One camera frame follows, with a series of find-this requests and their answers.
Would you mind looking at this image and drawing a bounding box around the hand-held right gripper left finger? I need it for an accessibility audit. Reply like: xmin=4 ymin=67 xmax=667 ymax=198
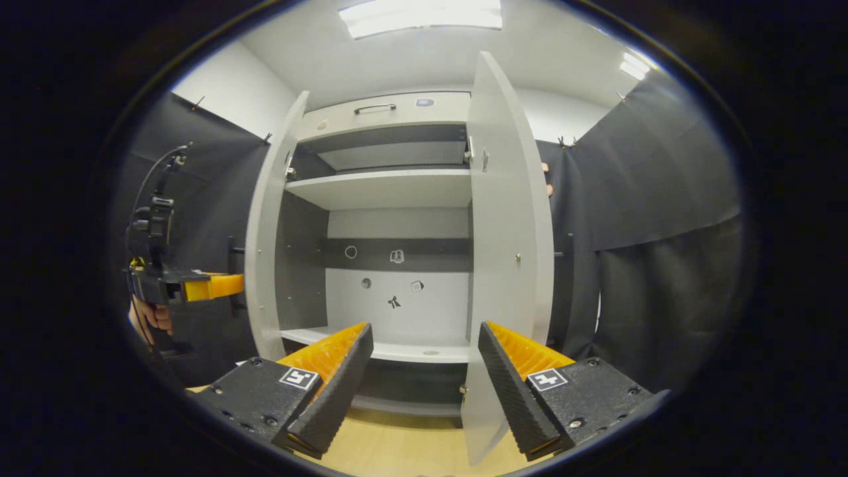
xmin=191 ymin=322 xmax=375 ymax=460

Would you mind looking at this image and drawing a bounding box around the white cabinet shelf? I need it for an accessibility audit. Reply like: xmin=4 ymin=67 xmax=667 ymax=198
xmin=285 ymin=168 xmax=472 ymax=211
xmin=280 ymin=326 xmax=472 ymax=364

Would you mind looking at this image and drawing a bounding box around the small ceiling light panel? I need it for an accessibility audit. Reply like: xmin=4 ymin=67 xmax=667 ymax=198
xmin=619 ymin=52 xmax=653 ymax=81

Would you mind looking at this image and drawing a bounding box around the black backdrop cloth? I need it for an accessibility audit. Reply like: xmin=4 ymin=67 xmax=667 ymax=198
xmin=571 ymin=66 xmax=744 ymax=395
xmin=535 ymin=139 xmax=600 ymax=358
xmin=109 ymin=93 xmax=272 ymax=388

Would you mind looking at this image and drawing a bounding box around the large ceiling light panel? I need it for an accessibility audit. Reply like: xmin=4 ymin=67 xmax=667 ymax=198
xmin=338 ymin=0 xmax=503 ymax=39

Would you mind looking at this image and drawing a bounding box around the black door handle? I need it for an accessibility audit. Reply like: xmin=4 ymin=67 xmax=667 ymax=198
xmin=227 ymin=237 xmax=246 ymax=317

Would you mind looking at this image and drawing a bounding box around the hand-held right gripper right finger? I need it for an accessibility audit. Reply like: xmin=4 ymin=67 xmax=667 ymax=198
xmin=477 ymin=321 xmax=655 ymax=463

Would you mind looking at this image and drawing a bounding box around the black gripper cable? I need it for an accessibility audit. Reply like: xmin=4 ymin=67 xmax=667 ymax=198
xmin=129 ymin=142 xmax=194 ymax=223

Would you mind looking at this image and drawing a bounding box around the light grey shoe cabinet door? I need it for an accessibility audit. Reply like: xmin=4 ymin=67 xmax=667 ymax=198
xmin=460 ymin=52 xmax=556 ymax=466
xmin=244 ymin=91 xmax=311 ymax=362

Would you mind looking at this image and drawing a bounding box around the light grey cabinet flap panel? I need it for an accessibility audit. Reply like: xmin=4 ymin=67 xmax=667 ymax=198
xmin=296 ymin=91 xmax=472 ymax=141

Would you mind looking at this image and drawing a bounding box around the light grey double-door shoe cabinet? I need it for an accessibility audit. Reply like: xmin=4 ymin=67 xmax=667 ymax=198
xmin=244 ymin=52 xmax=556 ymax=466

